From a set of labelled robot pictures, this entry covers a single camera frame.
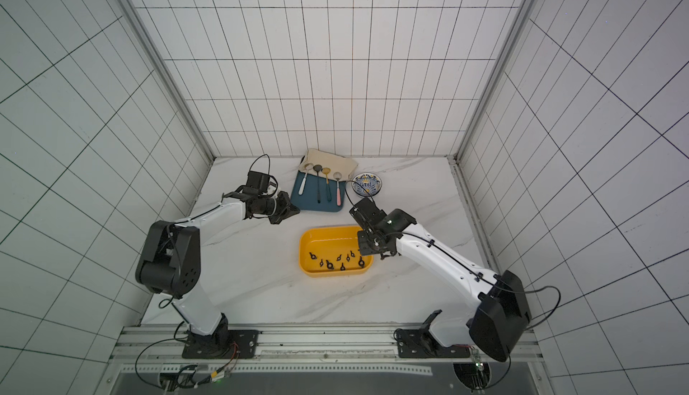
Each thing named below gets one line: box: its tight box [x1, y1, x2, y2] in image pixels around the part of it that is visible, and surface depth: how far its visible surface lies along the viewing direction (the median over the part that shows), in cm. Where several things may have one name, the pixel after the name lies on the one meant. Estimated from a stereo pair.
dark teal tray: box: [290, 170, 347, 212], surface depth 109 cm
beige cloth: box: [299, 148, 359, 181], surface depth 120 cm
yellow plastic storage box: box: [298, 225, 374, 278], surface depth 90 cm
